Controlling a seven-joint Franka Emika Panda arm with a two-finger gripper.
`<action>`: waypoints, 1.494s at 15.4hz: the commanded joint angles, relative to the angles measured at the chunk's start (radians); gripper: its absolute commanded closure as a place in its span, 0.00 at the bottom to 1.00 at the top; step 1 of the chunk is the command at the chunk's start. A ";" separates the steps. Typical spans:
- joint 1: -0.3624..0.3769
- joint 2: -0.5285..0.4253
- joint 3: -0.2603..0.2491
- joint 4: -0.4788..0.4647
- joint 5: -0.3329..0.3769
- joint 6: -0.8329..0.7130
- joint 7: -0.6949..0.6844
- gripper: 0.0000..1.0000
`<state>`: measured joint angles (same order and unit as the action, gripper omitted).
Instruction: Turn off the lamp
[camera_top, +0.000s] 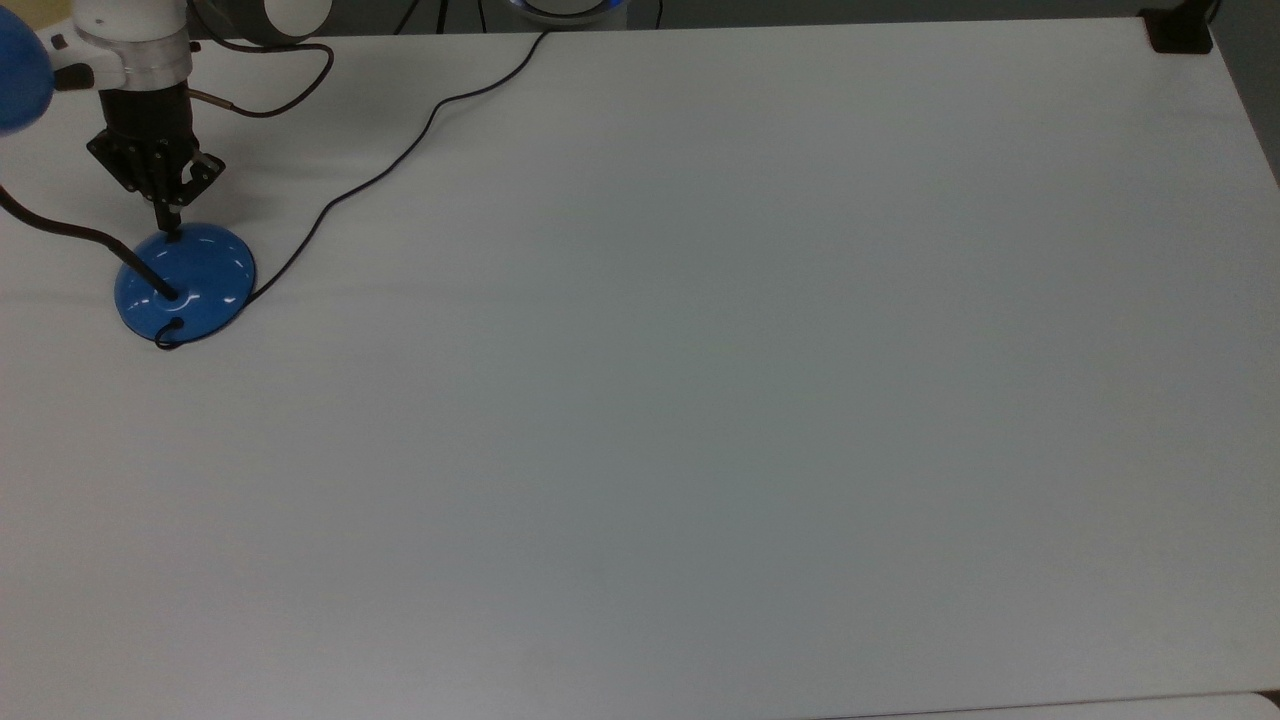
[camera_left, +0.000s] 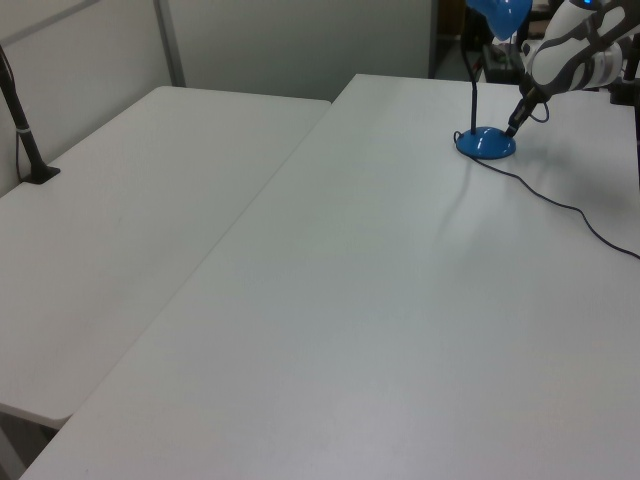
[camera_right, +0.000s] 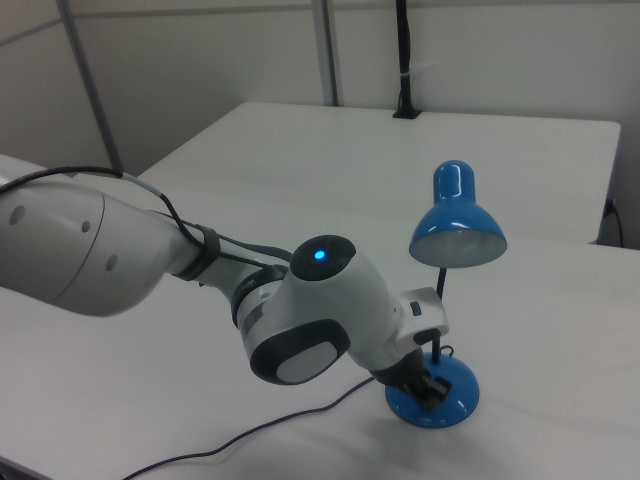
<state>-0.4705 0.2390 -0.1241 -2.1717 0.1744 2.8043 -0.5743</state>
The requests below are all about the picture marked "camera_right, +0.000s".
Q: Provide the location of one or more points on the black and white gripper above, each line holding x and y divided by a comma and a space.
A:
422, 312

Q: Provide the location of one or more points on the blue desk lamp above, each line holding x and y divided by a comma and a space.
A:
457, 227

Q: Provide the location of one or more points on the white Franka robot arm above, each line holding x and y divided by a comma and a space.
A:
325, 310

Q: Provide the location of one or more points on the black pole with clamp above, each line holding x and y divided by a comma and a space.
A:
406, 60

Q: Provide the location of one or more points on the grey partition post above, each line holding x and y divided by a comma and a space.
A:
327, 50

